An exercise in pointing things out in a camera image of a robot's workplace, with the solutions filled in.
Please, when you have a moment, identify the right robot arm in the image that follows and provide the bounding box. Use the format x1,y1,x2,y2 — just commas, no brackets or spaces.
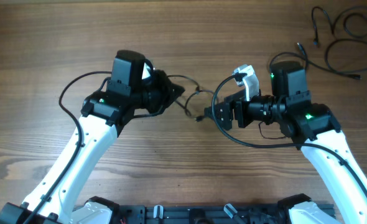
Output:
204,61,367,223

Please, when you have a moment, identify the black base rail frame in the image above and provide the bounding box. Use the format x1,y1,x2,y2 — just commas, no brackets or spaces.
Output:
71,203,337,224

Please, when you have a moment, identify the right camera black cable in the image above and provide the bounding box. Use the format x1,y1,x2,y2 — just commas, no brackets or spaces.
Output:
211,73,367,215

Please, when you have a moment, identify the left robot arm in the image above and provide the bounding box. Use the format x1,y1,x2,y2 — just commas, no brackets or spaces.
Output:
0,50,185,223

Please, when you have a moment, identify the camera black cable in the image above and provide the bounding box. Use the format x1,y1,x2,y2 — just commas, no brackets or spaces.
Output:
21,70,113,224
211,73,367,215

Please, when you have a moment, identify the left camera black cable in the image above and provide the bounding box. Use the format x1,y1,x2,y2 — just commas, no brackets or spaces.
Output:
21,70,113,224

